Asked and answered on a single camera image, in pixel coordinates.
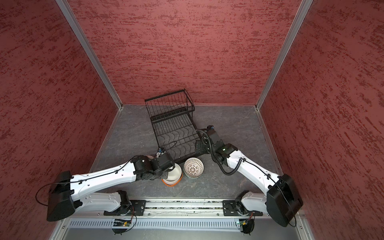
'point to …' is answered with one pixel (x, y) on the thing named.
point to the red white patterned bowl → (194, 160)
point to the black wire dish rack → (174, 125)
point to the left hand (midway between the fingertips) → (163, 174)
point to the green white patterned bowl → (193, 171)
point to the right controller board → (248, 225)
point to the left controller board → (118, 222)
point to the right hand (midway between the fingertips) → (201, 148)
